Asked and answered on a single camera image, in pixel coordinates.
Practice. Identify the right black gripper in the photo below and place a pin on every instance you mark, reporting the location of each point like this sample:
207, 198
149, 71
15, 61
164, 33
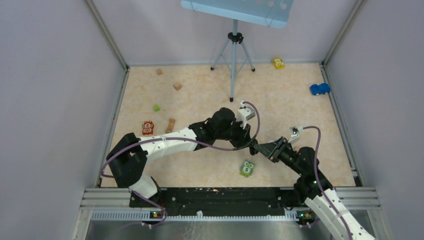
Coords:
274, 149

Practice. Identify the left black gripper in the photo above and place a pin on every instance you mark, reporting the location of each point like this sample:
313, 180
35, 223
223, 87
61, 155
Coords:
244, 139

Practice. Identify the black earbud charging case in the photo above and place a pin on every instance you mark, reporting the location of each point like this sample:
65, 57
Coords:
253, 147

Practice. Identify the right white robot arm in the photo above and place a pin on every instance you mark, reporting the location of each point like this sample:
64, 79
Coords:
328, 198

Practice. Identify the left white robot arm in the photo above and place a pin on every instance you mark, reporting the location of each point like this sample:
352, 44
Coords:
128, 158

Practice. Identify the green owl number block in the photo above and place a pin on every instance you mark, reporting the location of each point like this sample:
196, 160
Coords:
246, 169

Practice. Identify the blue toy car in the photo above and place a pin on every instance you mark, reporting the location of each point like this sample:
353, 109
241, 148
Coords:
320, 89

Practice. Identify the wooden arch block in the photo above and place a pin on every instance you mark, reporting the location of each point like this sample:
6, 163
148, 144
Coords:
170, 126

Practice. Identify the wooden cube block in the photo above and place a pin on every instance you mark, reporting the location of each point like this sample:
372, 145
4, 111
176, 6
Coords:
177, 86

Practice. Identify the small green cube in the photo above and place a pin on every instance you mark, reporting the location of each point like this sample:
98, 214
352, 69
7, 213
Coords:
156, 108

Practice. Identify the orange red animal block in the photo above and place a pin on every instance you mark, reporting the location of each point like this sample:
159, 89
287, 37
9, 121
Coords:
148, 128

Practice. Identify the light blue tripod stand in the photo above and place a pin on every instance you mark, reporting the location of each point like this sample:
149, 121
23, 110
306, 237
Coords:
235, 38

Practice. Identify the small wooden cube far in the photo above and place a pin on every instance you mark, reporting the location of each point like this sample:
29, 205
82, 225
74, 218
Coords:
159, 71

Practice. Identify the light blue perforated board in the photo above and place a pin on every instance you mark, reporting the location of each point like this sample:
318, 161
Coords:
269, 13

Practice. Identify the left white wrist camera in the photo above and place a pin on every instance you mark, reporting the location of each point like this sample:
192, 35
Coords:
244, 114

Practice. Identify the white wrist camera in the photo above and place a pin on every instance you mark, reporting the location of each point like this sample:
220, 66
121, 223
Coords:
244, 114
295, 133

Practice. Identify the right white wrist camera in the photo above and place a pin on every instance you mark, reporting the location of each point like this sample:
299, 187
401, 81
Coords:
295, 133

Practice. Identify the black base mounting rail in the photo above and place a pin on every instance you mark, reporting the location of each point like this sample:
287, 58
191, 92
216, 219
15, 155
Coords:
227, 201

